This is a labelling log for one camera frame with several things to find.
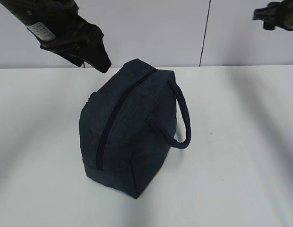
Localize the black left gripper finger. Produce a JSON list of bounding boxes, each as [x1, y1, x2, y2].
[[59, 44, 111, 73]]

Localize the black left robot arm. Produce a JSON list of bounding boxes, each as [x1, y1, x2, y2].
[[0, 0, 112, 73]]

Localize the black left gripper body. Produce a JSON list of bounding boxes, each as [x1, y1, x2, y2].
[[27, 0, 104, 55]]

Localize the dark navy fabric lunch bag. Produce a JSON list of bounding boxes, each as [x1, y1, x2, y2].
[[79, 59, 192, 199]]

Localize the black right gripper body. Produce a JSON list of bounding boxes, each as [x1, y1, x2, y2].
[[252, 0, 293, 31]]

